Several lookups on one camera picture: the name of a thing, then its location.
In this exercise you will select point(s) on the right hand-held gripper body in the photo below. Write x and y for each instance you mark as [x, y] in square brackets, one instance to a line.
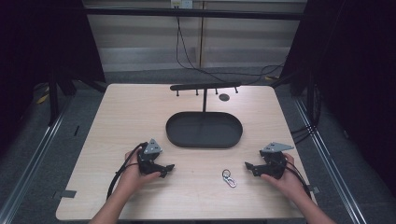
[274, 165]

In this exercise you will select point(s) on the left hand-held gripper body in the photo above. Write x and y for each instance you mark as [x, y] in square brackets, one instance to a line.
[146, 163]

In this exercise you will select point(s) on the black key rack with tray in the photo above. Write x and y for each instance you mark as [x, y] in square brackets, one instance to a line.
[204, 130]

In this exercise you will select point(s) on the person's left hand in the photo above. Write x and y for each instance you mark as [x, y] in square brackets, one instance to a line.
[132, 179]

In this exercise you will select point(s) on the person's right hand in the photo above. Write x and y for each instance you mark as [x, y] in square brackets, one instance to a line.
[288, 183]

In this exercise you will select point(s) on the black round disc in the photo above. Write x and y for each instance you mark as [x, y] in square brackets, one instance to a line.
[224, 97]

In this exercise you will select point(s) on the black tape strip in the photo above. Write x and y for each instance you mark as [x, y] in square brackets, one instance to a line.
[76, 130]

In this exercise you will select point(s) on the black stand leg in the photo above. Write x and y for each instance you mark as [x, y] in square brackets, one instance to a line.
[53, 99]

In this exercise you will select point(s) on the black curtain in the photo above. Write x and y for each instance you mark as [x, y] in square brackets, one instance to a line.
[40, 46]
[358, 77]

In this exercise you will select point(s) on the grey table edge bracket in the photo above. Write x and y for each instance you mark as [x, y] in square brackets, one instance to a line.
[314, 189]
[67, 194]

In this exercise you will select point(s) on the metal floor rail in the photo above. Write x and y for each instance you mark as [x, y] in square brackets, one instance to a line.
[28, 174]
[336, 174]

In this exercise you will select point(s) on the vertical wall trim strip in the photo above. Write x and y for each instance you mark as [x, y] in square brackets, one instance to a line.
[202, 34]

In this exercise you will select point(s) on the black horizontal frame bar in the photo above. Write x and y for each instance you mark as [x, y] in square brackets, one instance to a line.
[193, 13]

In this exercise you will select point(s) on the white wall socket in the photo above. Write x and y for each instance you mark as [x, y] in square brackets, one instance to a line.
[181, 3]

